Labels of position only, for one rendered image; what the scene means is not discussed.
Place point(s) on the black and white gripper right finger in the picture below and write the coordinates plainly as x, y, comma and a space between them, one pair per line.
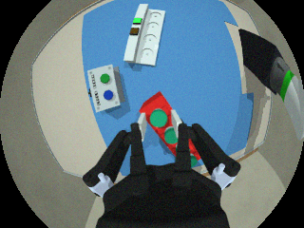
225, 168

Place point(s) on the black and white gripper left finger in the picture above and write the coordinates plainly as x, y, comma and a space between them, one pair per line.
102, 176

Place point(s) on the blue flat mat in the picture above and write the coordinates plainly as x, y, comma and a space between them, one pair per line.
196, 71

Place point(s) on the red tube rack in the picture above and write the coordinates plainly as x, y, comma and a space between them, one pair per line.
158, 101

